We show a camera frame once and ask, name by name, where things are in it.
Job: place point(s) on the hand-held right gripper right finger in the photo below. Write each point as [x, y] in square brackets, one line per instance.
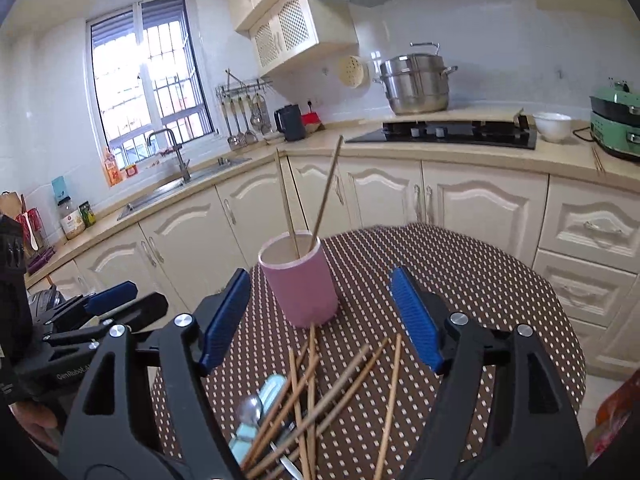
[415, 320]

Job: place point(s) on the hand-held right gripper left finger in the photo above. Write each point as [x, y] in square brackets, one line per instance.
[225, 320]

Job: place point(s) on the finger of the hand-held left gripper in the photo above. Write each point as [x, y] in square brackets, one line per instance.
[147, 306]
[114, 294]

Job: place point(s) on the light blue knife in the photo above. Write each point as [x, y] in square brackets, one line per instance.
[272, 390]

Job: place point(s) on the pink utensil cup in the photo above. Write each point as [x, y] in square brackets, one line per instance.
[302, 285]

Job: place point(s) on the stainless steel spoon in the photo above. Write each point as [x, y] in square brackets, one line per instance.
[250, 410]

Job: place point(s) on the bunch of wooden chopsticks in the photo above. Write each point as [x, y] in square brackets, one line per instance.
[310, 390]

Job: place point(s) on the light bamboo chopstick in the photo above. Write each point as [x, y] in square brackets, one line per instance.
[286, 200]

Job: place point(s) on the red and white utensils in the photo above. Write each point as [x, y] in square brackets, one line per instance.
[31, 227]

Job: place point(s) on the person's left hand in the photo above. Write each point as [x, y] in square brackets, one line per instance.
[37, 422]

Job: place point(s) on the green packet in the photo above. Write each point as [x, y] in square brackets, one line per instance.
[88, 214]

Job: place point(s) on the clear storage jar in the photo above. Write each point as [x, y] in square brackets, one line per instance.
[73, 220]

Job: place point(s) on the wooden cutting board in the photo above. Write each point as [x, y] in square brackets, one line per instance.
[10, 204]

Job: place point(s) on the stainless steel sink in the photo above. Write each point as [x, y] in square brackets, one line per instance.
[170, 192]

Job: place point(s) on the blue card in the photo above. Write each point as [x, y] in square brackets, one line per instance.
[59, 187]

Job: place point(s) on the orange dish soap bottle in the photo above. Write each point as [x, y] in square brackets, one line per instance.
[112, 167]

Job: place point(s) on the cream kitchen base cabinets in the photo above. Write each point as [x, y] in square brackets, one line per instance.
[480, 200]

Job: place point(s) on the metal sink faucet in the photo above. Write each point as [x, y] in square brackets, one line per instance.
[181, 160]

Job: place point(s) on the black gas stove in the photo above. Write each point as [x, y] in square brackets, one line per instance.
[450, 132]

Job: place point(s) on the black electric kettle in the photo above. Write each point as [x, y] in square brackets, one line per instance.
[290, 124]

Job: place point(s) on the hanging utensil rack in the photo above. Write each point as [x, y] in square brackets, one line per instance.
[245, 110]

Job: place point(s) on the red container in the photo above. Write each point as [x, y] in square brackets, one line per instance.
[312, 120]

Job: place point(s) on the orange plastic bag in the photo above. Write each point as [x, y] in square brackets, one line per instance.
[617, 410]

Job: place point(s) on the barred kitchen window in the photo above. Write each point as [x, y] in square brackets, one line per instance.
[145, 70]

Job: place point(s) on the stainless steel steamer pot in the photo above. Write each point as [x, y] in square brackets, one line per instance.
[417, 85]

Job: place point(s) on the white bowl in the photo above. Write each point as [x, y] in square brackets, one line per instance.
[552, 127]

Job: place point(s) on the chopsticks pair on counter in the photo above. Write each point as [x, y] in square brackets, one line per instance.
[598, 160]

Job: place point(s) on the round bamboo trivet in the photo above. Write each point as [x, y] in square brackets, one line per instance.
[352, 72]

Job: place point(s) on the green dish rack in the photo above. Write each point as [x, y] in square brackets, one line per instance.
[617, 125]

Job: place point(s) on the cream lattice wall cabinet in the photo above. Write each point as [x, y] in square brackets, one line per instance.
[290, 30]

